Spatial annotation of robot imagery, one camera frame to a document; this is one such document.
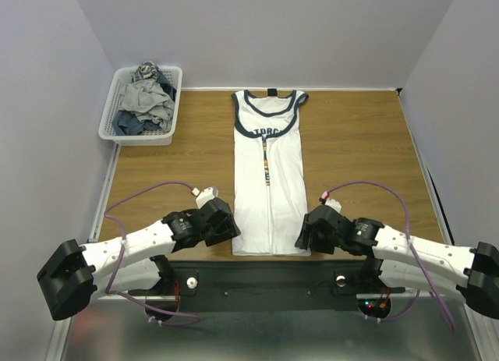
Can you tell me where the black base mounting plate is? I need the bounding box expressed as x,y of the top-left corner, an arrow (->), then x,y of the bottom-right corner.
130,257 -> 388,313

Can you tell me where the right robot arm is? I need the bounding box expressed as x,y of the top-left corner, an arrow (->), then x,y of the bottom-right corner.
295,204 -> 498,319

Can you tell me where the navy blue tank top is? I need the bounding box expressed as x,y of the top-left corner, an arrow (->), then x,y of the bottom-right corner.
112,110 -> 161,136

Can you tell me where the patterned dark tank top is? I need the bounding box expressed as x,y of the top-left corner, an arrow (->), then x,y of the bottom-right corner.
132,61 -> 160,83

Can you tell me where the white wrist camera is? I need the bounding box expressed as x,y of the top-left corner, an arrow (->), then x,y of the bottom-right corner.
190,186 -> 219,209
319,191 -> 342,213

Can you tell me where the white printed tank top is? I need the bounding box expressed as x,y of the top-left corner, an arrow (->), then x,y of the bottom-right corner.
232,90 -> 310,256

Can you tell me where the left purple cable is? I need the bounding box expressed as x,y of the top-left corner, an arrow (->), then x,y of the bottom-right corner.
104,181 -> 202,326

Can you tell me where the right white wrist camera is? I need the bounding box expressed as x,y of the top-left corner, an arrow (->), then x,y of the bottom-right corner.
319,191 -> 342,213

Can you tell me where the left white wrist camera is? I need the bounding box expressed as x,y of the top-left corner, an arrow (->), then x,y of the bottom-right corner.
190,186 -> 219,209

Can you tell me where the grey tank top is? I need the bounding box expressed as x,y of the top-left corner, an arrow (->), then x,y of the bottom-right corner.
121,80 -> 175,132

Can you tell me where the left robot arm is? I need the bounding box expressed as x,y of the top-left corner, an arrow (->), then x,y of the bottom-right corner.
37,197 -> 240,321

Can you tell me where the white plastic basket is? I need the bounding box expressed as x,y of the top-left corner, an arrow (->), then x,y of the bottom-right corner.
98,65 -> 182,146

